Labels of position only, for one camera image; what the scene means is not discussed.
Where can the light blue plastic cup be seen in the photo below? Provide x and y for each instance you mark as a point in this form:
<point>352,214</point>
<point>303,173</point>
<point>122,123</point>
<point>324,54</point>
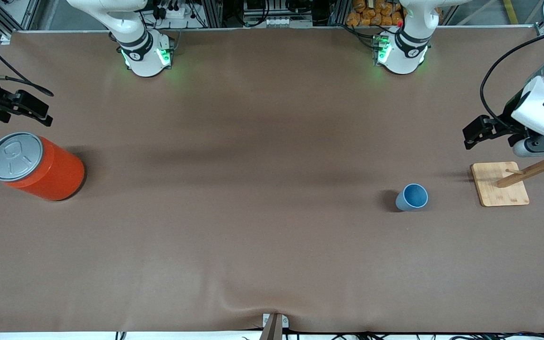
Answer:
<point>406,202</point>

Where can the wooden mug rack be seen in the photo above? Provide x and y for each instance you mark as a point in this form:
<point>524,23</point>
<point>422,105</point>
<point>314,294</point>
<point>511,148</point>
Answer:
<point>498,189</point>

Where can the white power strip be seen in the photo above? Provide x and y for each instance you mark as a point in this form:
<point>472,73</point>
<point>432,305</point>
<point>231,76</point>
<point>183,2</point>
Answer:
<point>286,21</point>

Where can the power strip with black plugs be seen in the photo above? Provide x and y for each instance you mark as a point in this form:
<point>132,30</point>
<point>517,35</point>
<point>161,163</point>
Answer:
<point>177,12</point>

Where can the orange can with silver lid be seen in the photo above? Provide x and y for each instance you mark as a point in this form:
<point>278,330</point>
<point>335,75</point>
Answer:
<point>50,174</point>

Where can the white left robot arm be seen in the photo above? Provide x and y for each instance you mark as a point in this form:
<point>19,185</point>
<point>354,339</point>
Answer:
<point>409,47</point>

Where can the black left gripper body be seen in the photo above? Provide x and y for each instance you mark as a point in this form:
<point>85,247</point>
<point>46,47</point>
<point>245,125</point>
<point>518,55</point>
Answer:
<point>509,116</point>

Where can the brown table mat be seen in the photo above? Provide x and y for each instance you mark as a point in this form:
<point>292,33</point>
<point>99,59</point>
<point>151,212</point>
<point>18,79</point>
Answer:
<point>206,259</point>

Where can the metal table clamp bracket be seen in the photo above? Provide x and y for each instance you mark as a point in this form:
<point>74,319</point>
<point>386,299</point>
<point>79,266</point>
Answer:
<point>274,330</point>

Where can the orange snack bags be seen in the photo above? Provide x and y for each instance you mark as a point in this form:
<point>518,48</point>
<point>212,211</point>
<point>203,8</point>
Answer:
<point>371,16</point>

